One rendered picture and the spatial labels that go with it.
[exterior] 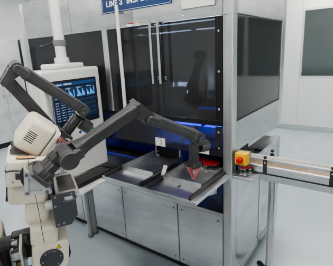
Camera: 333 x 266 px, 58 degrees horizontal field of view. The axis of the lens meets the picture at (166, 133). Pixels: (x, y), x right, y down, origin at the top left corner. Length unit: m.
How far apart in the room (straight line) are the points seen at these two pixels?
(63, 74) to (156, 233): 1.36
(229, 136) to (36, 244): 1.14
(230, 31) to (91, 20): 1.10
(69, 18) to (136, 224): 1.72
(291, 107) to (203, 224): 4.64
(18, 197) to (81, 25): 1.47
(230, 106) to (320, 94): 4.65
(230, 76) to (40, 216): 1.20
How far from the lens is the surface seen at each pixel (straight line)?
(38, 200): 1.48
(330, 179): 1.82
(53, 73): 2.05
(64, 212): 1.47
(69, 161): 1.24
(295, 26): 6.37
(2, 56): 6.46
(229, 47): 1.74
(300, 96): 6.40
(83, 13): 2.49
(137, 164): 2.09
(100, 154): 2.37
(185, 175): 1.87
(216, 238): 2.15
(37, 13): 2.96
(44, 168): 1.25
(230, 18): 1.74
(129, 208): 2.56
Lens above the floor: 1.62
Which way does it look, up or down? 15 degrees down
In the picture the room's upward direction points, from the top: 3 degrees counter-clockwise
